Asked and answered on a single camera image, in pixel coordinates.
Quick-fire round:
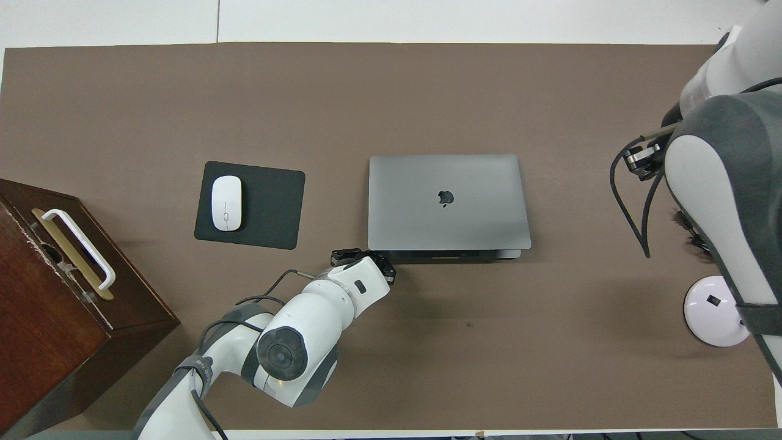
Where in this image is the white computer mouse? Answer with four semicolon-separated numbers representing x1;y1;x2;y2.
211;175;243;232

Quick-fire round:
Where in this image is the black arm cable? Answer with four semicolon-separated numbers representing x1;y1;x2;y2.
610;122;682;259
189;269;318;440

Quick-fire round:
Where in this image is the black mouse pad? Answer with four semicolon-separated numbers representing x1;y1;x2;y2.
194;161;306;251

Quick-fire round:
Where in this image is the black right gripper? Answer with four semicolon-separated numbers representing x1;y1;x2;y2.
624;144;667;182

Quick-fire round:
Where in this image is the white box handle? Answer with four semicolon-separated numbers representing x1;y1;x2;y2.
42;209;117;291

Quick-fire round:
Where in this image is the white desk lamp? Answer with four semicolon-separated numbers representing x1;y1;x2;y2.
683;275;752;348

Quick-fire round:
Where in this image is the dark brown wooden box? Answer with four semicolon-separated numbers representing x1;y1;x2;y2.
0;178;181;438

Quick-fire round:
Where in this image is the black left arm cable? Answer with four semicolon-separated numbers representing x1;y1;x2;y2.
189;269;318;440

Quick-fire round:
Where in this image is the brass handle plate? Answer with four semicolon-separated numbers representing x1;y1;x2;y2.
31;208;115;301

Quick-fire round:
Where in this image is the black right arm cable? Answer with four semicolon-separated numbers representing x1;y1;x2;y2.
610;122;682;259

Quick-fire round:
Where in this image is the grey aluminium laptop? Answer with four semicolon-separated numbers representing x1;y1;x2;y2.
368;154;532;262

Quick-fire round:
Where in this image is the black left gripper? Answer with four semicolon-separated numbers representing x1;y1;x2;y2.
331;247;396;286

